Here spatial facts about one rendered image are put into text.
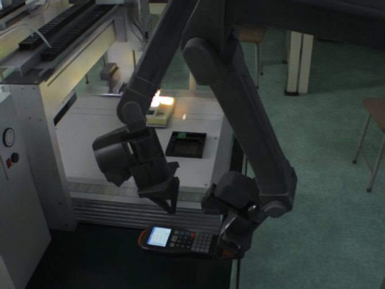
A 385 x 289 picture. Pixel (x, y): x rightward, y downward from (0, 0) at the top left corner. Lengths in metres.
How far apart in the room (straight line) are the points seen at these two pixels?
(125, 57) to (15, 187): 0.87
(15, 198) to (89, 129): 0.55
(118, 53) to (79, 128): 0.38
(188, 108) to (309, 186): 1.25
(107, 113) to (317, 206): 1.39
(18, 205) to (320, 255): 1.58
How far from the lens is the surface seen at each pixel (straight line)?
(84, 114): 1.67
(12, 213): 1.10
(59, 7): 1.85
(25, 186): 1.14
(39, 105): 1.09
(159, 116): 1.52
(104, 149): 0.84
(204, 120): 1.56
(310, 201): 2.58
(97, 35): 1.41
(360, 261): 2.30
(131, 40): 1.56
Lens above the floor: 1.63
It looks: 34 degrees down
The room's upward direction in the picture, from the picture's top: 1 degrees counter-clockwise
